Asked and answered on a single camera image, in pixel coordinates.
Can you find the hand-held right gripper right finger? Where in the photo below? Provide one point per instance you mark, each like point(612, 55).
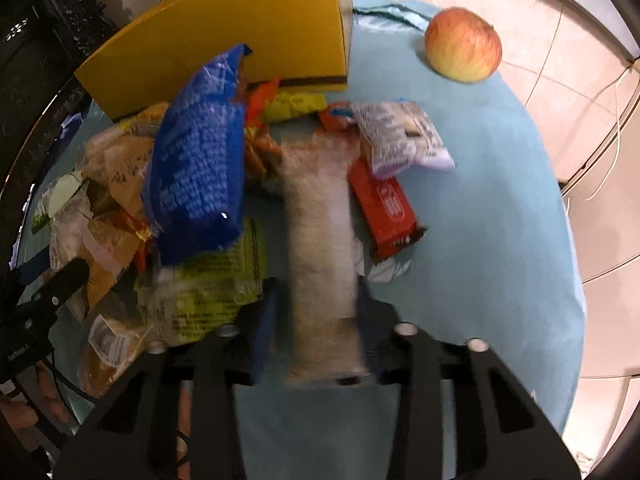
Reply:
point(369, 332)

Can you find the long pale snack packet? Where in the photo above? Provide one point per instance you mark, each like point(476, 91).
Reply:
point(320, 260)

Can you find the red-yellow apple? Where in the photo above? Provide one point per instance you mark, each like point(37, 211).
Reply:
point(462, 45)

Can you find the light blue printed tablecloth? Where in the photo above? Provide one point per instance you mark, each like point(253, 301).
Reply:
point(490, 240)

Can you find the yellow-green cake packet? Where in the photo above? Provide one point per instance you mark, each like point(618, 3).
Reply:
point(55, 200)

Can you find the orange sausage snack packet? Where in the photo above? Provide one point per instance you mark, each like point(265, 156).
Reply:
point(257, 105)

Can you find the large clear orange bread packet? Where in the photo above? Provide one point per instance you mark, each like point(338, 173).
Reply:
point(120, 160)

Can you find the yellow-green snack bar packet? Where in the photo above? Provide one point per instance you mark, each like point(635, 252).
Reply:
point(295, 105)

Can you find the blue snack bag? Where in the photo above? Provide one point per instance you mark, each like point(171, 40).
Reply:
point(195, 160)

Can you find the green-yellow printed snack packet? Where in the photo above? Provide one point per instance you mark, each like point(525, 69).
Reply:
point(210, 285)

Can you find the white purple snack packet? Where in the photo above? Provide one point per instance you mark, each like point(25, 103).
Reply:
point(395, 140)

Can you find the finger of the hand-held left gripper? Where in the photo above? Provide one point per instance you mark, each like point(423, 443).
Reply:
point(65, 280)

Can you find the dark carved wooden furniture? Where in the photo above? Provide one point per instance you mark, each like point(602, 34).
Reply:
point(30, 60)

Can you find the yellow cardboard box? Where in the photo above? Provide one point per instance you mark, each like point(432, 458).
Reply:
point(225, 25)

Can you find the clear pastry packet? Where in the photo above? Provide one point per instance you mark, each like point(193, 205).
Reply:
point(112, 347)

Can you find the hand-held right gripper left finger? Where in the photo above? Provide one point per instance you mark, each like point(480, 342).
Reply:
point(262, 332)

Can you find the orange white snack packet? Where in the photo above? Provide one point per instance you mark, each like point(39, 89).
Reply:
point(100, 255)

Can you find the small red-orange snack packet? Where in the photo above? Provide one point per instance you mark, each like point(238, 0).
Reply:
point(336, 116)

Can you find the person's left hand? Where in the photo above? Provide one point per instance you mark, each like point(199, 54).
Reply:
point(17, 414)

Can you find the red snack bar packet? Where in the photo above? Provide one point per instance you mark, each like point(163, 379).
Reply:
point(385, 205)

